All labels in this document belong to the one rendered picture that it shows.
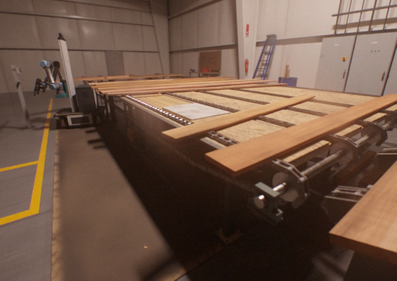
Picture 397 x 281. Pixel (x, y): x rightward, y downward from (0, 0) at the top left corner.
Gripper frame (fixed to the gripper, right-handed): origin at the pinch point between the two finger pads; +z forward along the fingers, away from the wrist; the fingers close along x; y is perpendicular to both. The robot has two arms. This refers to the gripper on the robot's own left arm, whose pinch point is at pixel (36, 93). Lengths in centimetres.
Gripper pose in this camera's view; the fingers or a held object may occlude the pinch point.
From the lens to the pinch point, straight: 497.6
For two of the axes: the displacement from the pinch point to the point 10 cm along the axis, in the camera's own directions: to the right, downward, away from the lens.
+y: -8.8, -2.9, -3.8
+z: -4.2, 8.5, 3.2
